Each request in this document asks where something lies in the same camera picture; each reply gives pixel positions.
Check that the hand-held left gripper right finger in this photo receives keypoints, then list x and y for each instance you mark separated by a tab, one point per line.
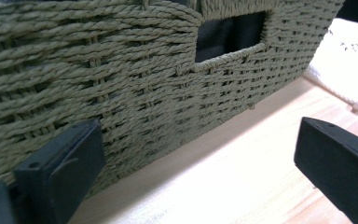
338	165

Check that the green woven basket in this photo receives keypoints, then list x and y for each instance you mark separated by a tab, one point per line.
130	93

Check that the white mesh laundry bag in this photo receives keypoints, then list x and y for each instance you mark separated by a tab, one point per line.
341	62

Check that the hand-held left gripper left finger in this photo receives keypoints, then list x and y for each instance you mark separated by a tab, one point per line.
59	168

